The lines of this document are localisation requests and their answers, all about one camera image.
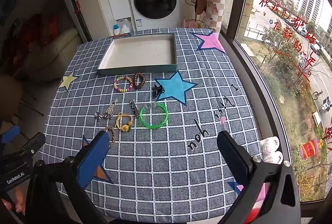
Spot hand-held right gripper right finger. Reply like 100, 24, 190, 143
217, 131, 308, 224

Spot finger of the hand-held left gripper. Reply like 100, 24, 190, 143
0, 125, 21, 145
13, 133, 46, 162

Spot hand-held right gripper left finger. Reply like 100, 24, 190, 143
24, 131, 111, 224

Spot silver star hair clip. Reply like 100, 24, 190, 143
130, 100, 140, 117

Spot green plastic bangle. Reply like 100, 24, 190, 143
139, 103, 168, 129

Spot black claw hair clip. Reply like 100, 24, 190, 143
152, 84, 164, 98

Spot shallow grey tray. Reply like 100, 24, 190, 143
97, 33, 177, 77

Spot person's left hand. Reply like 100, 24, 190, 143
0, 195, 26, 214

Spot brown box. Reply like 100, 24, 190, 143
0, 75, 22, 121

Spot white fluffy cloth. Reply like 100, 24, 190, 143
259, 136, 284, 164

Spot red lantern window sticker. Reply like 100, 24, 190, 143
299, 138, 319, 159

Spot cream sofa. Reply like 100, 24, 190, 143
8, 28, 81, 81

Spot red cloth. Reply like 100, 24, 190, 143
8, 14, 57, 63

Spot white plastic jug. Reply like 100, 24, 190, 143
118, 18, 133, 34

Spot pink slippers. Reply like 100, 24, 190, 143
182, 19, 199, 28

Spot red window lettering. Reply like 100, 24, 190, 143
255, 0, 315, 81

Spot checkered patterned roll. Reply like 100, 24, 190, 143
204, 0, 227, 31

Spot brown slippers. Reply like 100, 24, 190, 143
194, 0, 208, 15

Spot braided beige bracelet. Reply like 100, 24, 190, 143
104, 126, 116, 148

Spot yellow flower hair tie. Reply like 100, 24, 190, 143
115, 112, 134, 132

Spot colourful bead bracelet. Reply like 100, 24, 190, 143
113, 75, 133, 93

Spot brown spiral hair tie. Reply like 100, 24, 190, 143
133, 73, 145, 89

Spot gold wire rack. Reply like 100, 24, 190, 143
183, 0, 208, 28

